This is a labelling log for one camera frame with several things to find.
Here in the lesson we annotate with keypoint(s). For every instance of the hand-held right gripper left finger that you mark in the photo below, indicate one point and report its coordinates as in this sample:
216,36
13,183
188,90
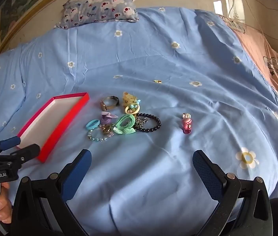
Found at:
78,174

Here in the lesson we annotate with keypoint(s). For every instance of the framed wall picture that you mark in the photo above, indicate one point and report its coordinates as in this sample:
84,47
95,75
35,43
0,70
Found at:
23,7

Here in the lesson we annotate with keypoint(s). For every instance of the printed blue pillow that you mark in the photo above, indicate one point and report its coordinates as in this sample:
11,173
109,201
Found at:
102,5

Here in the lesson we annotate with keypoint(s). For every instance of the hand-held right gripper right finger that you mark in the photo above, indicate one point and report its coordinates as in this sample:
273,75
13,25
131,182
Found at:
207,174

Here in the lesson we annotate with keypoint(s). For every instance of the yellow hair claw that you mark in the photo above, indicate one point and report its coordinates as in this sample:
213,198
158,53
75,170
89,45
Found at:
129,96

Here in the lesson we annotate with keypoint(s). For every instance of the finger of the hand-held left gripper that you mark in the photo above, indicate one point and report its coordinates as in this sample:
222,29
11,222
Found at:
28,152
10,142

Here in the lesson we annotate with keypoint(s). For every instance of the red-rimmed white tray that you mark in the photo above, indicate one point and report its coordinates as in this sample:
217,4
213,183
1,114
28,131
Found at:
55,118

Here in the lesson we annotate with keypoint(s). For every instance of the pink printed blanket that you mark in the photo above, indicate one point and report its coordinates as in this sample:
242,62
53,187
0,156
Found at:
257,44

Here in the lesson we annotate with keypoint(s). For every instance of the blue flowered bedsheet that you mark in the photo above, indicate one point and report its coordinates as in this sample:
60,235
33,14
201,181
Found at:
168,78

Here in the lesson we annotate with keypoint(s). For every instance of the metal wrist watch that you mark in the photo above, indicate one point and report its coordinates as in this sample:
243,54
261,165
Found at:
103,105

